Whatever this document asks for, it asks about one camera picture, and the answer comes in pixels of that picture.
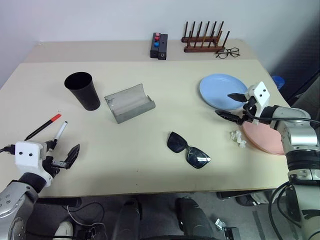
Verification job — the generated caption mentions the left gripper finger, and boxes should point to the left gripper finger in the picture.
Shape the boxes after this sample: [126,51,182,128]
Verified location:
[45,139,59,152]
[65,143,81,171]

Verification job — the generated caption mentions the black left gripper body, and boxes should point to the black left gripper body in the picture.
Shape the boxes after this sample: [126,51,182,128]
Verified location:
[41,141,70,180]

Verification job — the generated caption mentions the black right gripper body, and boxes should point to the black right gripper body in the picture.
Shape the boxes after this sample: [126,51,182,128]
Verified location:
[237,95,261,126]

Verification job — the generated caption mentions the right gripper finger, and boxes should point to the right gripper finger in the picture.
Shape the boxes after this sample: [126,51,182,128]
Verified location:
[215,109,243,125]
[227,92,248,104]

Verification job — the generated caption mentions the white marker with black cap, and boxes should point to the white marker with black cap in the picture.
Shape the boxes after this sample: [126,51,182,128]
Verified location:
[48,121,69,152]

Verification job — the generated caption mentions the light blue plate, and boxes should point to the light blue plate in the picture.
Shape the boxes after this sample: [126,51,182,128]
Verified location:
[198,72,249,112]

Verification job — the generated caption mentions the crumpled white tissue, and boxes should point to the crumpled white tissue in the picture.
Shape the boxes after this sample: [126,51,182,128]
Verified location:
[228,130,248,149]

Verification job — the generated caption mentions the pink plate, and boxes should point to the pink plate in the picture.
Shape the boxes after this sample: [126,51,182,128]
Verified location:
[241,121,287,156]

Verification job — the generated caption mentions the black pen with red cap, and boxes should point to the black pen with red cap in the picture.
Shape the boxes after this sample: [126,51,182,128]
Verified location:
[24,113,63,141]

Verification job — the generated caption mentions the black framed clear eyeglasses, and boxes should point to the black framed clear eyeglasses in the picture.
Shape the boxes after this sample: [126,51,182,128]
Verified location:
[214,47,241,60]

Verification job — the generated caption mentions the black plastic cup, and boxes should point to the black plastic cup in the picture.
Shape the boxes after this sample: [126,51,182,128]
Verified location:
[64,71,102,112]

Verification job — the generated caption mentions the black sunglasses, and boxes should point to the black sunglasses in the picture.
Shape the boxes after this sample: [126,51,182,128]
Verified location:
[166,131,212,171]

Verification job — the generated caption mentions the dark wooden peg rack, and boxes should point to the dark wooden peg rack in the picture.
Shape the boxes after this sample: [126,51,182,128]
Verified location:
[181,20,231,54]

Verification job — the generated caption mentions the grey open glasses case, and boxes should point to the grey open glasses case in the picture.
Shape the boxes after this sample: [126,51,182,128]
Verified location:
[103,83,157,125]

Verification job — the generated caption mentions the black floor device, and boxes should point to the black floor device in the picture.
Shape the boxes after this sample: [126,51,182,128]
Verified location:
[75,223,108,240]

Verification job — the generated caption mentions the black and white shoe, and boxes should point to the black and white shoe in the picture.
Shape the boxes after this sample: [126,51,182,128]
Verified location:
[235,191,274,207]

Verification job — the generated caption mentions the dark rounded robot leg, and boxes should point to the dark rounded robot leg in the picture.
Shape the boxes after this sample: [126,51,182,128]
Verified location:
[116,198,144,240]
[174,196,215,240]

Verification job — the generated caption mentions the plain black box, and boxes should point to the plain black box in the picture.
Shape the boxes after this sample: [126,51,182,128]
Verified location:
[157,34,169,62]

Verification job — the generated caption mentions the black box with coloured buttons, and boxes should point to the black box with coloured buttons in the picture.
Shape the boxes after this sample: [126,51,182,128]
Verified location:
[149,32,162,59]

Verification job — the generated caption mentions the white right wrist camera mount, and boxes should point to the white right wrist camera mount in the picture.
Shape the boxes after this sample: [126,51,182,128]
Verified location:
[246,81,272,125]

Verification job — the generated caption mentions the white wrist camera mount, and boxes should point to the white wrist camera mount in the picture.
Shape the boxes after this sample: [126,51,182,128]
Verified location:
[246,81,272,125]
[14,141,53,188]

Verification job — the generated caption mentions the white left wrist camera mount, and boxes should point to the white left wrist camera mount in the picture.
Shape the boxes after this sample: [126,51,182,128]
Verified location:
[14,141,53,188]

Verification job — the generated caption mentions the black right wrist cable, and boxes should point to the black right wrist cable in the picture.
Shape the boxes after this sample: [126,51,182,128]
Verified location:
[246,104,320,125]

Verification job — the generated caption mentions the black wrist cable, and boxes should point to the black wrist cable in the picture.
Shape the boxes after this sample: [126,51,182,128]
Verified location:
[246,104,320,125]
[0,144,17,154]

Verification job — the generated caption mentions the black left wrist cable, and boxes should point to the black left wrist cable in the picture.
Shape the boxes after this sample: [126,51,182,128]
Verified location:
[0,144,17,154]

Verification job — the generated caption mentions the thin floor cable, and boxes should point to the thin floor cable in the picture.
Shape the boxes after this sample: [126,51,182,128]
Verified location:
[65,201,106,227]

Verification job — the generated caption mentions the black right arm cable loop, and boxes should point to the black right arm cable loop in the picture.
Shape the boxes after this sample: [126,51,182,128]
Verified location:
[267,181,305,240]

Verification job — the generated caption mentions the metal caster bracket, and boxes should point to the metal caster bracket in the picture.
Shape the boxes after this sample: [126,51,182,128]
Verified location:
[214,218,242,240]

